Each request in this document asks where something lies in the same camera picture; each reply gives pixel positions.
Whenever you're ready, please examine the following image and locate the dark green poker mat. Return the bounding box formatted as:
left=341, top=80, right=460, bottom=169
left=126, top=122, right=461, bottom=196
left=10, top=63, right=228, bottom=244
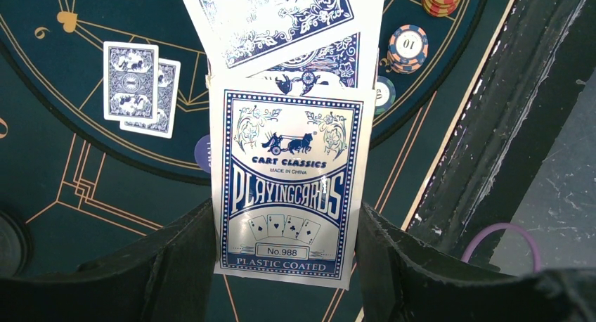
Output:
left=0, top=0, right=522, bottom=322

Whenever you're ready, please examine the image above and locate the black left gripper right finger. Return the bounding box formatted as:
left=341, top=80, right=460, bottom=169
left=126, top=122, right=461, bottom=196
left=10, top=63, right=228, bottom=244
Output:
left=356, top=204, right=595, bottom=321

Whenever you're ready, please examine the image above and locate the dealt card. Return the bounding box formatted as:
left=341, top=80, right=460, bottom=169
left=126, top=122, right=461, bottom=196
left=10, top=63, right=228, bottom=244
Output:
left=103, top=41, right=159, bottom=123

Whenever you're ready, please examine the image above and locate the blue small blind button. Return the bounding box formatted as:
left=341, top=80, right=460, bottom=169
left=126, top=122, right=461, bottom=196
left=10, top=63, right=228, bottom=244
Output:
left=193, top=134, right=211, bottom=174

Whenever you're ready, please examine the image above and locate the blue playing card deck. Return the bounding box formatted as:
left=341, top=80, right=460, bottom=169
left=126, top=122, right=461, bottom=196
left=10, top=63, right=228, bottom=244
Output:
left=209, top=76, right=375, bottom=289

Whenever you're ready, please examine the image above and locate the green poker chip stack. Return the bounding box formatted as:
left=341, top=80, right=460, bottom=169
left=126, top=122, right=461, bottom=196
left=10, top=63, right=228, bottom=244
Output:
left=375, top=75, right=396, bottom=115

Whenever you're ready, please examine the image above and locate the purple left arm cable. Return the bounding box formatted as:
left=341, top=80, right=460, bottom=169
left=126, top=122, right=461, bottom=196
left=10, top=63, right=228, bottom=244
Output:
left=460, top=223, right=543, bottom=273

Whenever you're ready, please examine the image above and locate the card sliding from deck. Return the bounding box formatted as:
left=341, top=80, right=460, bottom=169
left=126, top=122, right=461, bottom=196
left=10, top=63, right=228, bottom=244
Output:
left=183, top=0, right=382, bottom=88

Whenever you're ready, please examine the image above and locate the purple white poker chip stack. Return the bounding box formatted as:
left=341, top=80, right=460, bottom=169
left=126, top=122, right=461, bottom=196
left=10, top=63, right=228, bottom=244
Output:
left=387, top=25, right=429, bottom=74

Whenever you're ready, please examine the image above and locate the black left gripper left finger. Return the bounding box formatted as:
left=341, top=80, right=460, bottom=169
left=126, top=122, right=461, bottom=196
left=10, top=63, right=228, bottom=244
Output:
left=1, top=200, right=216, bottom=321

